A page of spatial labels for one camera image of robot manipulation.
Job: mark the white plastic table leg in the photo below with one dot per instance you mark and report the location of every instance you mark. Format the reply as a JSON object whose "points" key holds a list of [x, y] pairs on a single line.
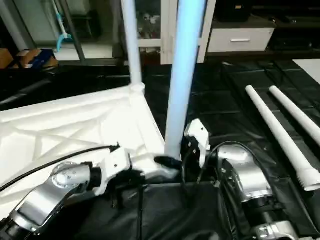
{"points": [[184, 70], [131, 40], [297, 112], [282, 135]]}

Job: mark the white plastic table top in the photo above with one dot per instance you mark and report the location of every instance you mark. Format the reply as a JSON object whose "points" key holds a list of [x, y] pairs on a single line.
{"points": [[65, 125]]}

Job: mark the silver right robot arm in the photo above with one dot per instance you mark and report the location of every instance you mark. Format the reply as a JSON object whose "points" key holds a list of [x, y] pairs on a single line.
{"points": [[245, 185]]}

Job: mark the black work mat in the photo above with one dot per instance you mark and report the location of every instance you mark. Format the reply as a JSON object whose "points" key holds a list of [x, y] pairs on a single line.
{"points": [[230, 95]]}

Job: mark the white drawer unit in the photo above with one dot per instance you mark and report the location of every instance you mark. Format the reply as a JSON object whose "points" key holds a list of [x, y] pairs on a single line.
{"points": [[240, 40]]}

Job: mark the white glass-door cabinet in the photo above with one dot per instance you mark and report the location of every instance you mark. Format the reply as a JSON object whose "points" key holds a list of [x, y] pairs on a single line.
{"points": [[165, 30]]}

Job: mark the white flat board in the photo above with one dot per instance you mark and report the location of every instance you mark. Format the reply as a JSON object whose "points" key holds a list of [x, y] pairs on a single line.
{"points": [[310, 67]]}

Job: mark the blue plastic bag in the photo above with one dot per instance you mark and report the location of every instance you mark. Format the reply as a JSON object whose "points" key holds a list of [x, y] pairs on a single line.
{"points": [[37, 57]]}

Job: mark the light blue hooked pole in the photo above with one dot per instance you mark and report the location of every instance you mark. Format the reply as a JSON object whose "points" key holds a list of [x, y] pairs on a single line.
{"points": [[61, 32]]}

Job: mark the brown cardboard box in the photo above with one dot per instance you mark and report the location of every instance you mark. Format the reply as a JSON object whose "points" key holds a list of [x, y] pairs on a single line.
{"points": [[6, 57]]}

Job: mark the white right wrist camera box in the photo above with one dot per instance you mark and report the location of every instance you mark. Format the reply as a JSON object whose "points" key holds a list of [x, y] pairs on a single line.
{"points": [[197, 135]]}

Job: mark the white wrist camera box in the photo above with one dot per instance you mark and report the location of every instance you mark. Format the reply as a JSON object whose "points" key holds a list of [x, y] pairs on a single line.
{"points": [[112, 170], [197, 135]]}

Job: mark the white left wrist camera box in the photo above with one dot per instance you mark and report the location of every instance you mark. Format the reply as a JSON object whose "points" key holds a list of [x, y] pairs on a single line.
{"points": [[112, 170]]}

